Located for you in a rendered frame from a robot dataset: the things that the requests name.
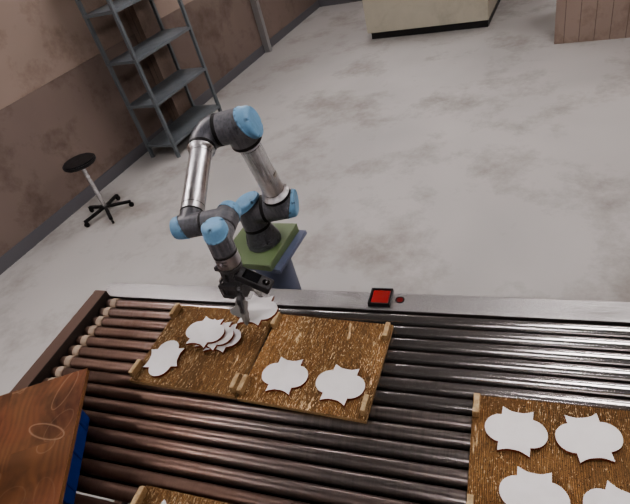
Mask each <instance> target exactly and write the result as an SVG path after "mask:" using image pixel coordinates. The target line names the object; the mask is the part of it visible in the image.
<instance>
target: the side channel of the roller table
mask: <svg viewBox="0 0 630 504"><path fill-rule="evenodd" d="M108 299H111V297H110V296H109V294H108V293H107V291H104V290H95V291H94V292H93V294H92V295H91V296H90V297H89V298H88V300H87V301H86V302H85V303H84V304H83V306H82V307H81V308H80V309H79V310H78V311H77V313H76V314H75V315H74V316H73V317H72V319H71V320H70V321H69V322H68V323H67V325H66V326H65V327H64V328H63V329H62V331H61V332H60V333H59V334H58V335H57V336H56V338H55V339H54V340H53V341H52V342H51V344H50V345H49V346H48V347H47V348H46V350H45V351H44V352H43V353H42V354H41V356H40V357H39V358H38V359H37V360H36V361H35V363H34V364H33V365H32V366H31V367H30V369H29V370H28V371H27V372H26V373H25V375H24V376H23V377H22V378H21V379H20V381H19V382H18V383H17V384H16V385H15V387H14V388H13V389H12V390H11V391H10V392H13V391H16V390H20V389H23V388H26V387H29V386H32V385H35V384H38V383H42V381H43V380H44V379H45V378H51V370H52V368H54V367H56V366H57V367H60V364H59V361H60V359H61V357H62V356H69V355H68V349H69V347H70V346H72V345H75V346H76V345H77V344H76V339H77V337H78V336H80V335H82V336H84V329H85V327H86V326H92V324H91V321H92V318H93V317H99V310H100V309H101V308H106V301H107V300H108ZM10 392H9V393H10Z"/></svg>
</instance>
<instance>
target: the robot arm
mask: <svg viewBox="0 0 630 504"><path fill-rule="evenodd" d="M262 135H263V124H262V123H261V118H260V116H259V115H258V113H257V111H256V110H255V109H254V108H253V107H251V106H248V105H245V106H237V107H235V108H232V109H228V110H224V111H220V112H216V113H212V114H209V115H207V116H205V117H204V118H202V119H201V120H200V121H199V122H198V124H197V125H196V126H195V128H194V129H193V131H192V133H191V135H190V138H189V141H188V146H187V150H188V152H189V159H188V165H187V171H186V178H185V184H184V190H183V196H182V202H181V208H180V214H179V216H176V217H173V218H172V219H171V220H170V223H169V228H170V232H171V234H172V236H173V237H174V238H175V239H178V240H183V239H190V238H194V237H199V236H203V239H204V241H205V242H206V244H207V246H208V248H209V250H210V252H211V255H212V257H213V259H214V261H215V263H216V266H215V267H214V270H215V271H218V272H220V275H221V278H222V279H221V280H220V279H219V282H220V283H219V285H218V287H219V289H220V292H221V294H222V296H223V298H229V299H235V297H236V300H235V306H234V307H232V308H231V309H230V312H231V314H232V315H235V316H238V317H240V318H242V320H243V322H244V324H245V325H248V323H249V321H250V318H249V312H248V301H246V300H245V297H248V295H249V293H250V291H254V292H255V294H257V295H258V297H262V298H263V293H265V294H269V292H270V290H271V288H272V286H273V284H274V280H273V279H271V278H268V277H266V276H264V275H261V274H259V273H257V272H255V271H252V270H250V269H248V268H245V267H243V266H242V261H241V257H240V254H239V252H238V250H237V248H236V245H235V243H234V241H233V236H234V234H235V231H236V228H237V225H238V223H239V222H241V224H242V226H243V228H244V230H245V232H246V241H247V246H248V248H249V250H250V251H252V252H255V253H260V252H265V251H268V250H270V249H272V248H273V247H275V246H276V245H277V244H278V243H279V241H280V239H281V234H280V232H279V230H278V229H277V228H276V227H275V226H274V225H273V224H272V223H271V222H273V221H278V220H284V219H290V218H293V217H296V216H297V215H298V213H299V199H298V194H297V191H296V189H292V188H291V189H289V187H288V185H287V184H285V183H283V182H281V180H280V178H279V176H278V174H277V172H276V170H275V168H274V167H273V165H272V163H271V161H270V159H269V157H268V155H267V153H266V151H265V149H264V147H263V145H262V143H261V140H262ZM227 145H231V147H232V149H233V150H234V151H235V152H237V153H240V154H241V156H242V158H243V159H244V161H245V163H246V165H247V166H248V168H249V170H250V172H251V173H252V175H253V177H254V179H255V180H256V182H257V184H258V186H259V187H260V189H261V191H262V195H259V193H258V192H256V191H250V192H247V193H245V194H243V195H242V196H240V197H239V198H238V199H237V200H236V202H234V201H231V200H225V201H223V202H221V203H220V205H218V207H217V208H216V209H211V210H206V211H205V205H206V197H207V190H208V182H209V175H210V167H211V160H212V157H214V155H215V153H216V149H217V148H219V147H222V146H227ZM222 282H223V283H222ZM262 292H263V293H262Z"/></svg>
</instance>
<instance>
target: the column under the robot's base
mask: <svg viewBox="0 0 630 504"><path fill-rule="evenodd" d="M306 234H307V232H306V230H299V231H298V233H297V234H296V236H295V237H294V239H293V240H292V242H291V243H290V245H289V246H288V248H287V249H286V251H285V252H284V254H283V255H282V257H281V258H280V260H279V261H278V263H277V264H276V266H275V267H274V269H273V270H272V271H263V270H255V269H250V270H254V271H256V272H257V273H259V274H261V275H264V276H266V277H268V278H271V279H273V280H274V284H273V286H272V288H274V289H300V290H302V289H301V286H300V283H299V280H298V277H297V274H296V271H295V268H294V265H293V262H292V259H291V258H292V256H293V254H294V253H295V251H296V250H297V248H298V247H299V245H300V244H301V242H302V240H303V239H304V237H305V236H306Z"/></svg>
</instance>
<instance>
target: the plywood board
mask: <svg viewBox="0 0 630 504"><path fill-rule="evenodd" d="M89 373H90V371H89V370H88V368H86V369H82V370H79V371H76V372H73V373H70V374H67V375H64V376H60V377H57V378H54V379H51V380H48V381H45V382H42V383H38V384H35V385H32V386H29V387H26V388H23V389H20V390H16V391H13V392H10V393H7V394H4V395H1V396H0V504H63V499H64V494H65V489H66V485H67V480H68V475H69V470H70V465H71V460H72V455H73V451H74V446H75V441H76V436H77V431H78V426H79V422H80V417H81V412H82V407H83V402H84V397H85V392H86V388H87V383H88V378H89Z"/></svg>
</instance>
